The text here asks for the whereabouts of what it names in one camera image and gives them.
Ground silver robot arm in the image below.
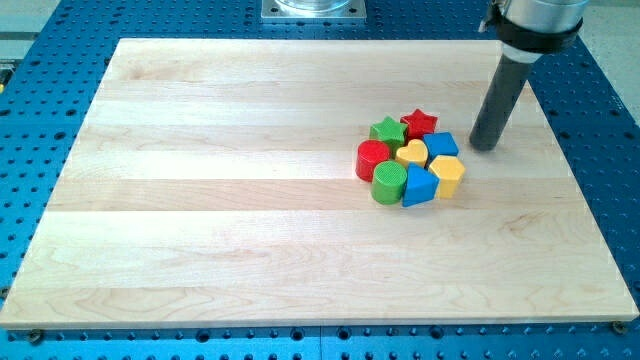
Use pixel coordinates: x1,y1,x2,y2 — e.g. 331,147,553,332
478,0,589,64

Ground green star block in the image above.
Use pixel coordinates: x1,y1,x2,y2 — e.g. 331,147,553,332
369,116,407,156

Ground light wooden board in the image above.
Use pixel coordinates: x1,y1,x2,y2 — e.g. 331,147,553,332
1,39,638,330

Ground red star block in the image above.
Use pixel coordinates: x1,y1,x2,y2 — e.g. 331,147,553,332
400,109,439,141

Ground red cylinder block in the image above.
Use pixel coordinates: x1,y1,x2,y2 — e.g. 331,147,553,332
355,139,390,182

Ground green cylinder block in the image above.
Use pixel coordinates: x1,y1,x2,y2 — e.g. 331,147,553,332
371,160,408,205

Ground yellow heart block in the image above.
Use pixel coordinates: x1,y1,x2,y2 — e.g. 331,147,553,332
395,139,429,168

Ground blue triangle block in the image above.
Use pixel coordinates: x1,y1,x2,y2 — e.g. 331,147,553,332
402,163,440,207

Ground blue cube block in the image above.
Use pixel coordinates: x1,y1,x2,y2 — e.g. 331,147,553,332
423,132,459,160

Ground yellow hexagon block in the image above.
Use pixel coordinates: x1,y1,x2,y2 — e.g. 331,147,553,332
428,155,466,199

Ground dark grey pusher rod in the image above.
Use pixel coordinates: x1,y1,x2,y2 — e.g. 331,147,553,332
469,55,533,151

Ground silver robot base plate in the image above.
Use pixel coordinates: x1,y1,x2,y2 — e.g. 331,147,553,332
261,0,367,20

